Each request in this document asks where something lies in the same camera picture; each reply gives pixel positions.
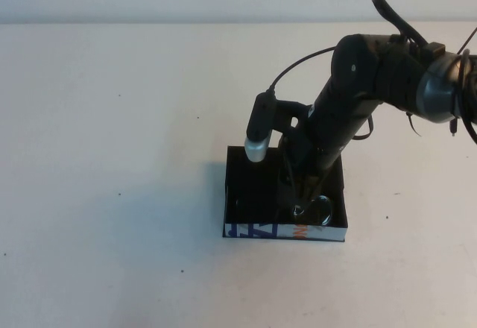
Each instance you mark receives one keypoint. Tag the black frame sunglasses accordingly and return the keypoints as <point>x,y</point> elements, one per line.
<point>322,209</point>

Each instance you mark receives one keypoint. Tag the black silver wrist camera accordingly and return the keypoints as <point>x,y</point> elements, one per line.
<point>260,126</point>

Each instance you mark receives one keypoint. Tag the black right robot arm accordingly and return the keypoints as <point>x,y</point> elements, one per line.
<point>346,93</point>

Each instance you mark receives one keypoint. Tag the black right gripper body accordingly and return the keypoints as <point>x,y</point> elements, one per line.
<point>298,156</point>

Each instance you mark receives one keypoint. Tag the black printed glasses case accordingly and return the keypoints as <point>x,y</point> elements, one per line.
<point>253,182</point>

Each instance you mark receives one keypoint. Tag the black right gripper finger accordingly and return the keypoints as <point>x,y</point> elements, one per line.
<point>287,198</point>
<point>308,190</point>

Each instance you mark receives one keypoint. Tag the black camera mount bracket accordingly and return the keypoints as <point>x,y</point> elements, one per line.
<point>288,110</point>

